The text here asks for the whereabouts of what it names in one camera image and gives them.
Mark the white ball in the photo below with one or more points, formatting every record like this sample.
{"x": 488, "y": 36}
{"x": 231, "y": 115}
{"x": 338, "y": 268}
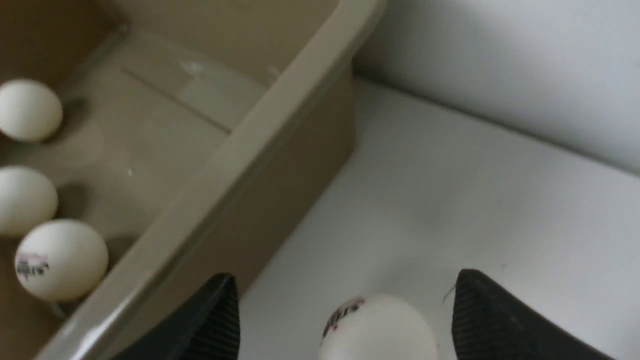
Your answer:
{"x": 61, "y": 260}
{"x": 30, "y": 111}
{"x": 377, "y": 327}
{"x": 27, "y": 198}

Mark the tan plastic storage bin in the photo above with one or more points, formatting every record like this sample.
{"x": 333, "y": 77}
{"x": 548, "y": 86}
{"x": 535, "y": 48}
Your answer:
{"x": 197, "y": 135}

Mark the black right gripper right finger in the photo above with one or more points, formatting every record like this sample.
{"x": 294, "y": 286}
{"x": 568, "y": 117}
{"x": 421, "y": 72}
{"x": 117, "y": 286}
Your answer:
{"x": 489, "y": 323}

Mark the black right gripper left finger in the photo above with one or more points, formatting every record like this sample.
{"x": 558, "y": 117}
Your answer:
{"x": 205, "y": 327}

